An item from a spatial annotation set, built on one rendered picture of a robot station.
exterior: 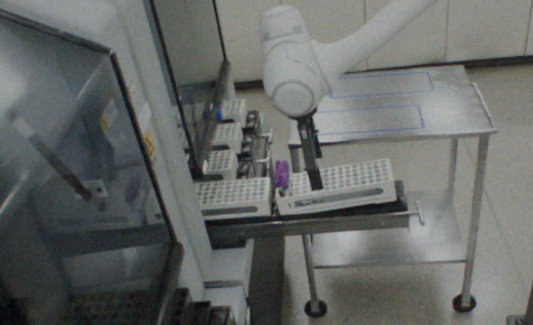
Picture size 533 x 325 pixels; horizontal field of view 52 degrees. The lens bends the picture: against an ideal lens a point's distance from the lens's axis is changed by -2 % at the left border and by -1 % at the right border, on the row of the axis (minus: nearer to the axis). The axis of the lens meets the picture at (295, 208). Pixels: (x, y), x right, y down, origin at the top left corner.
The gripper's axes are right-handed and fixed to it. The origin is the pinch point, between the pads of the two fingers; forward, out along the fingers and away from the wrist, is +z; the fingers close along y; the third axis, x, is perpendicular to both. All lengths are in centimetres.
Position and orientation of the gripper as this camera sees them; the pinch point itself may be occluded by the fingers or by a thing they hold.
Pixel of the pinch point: (316, 169)
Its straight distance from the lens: 139.6
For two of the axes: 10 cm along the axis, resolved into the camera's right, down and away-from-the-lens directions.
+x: -9.8, 1.6, 1.5
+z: 2.2, 7.6, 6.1
